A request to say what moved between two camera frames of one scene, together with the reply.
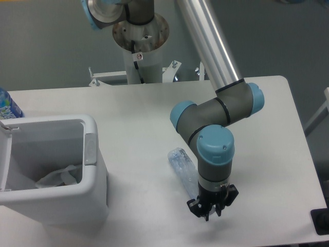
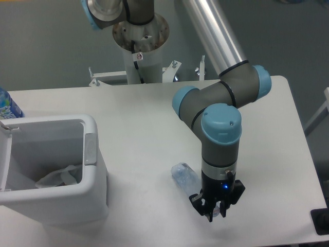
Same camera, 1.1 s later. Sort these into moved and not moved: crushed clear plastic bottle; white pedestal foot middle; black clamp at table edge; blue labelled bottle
Moved: crushed clear plastic bottle
Not moved: blue labelled bottle; white pedestal foot middle; black clamp at table edge
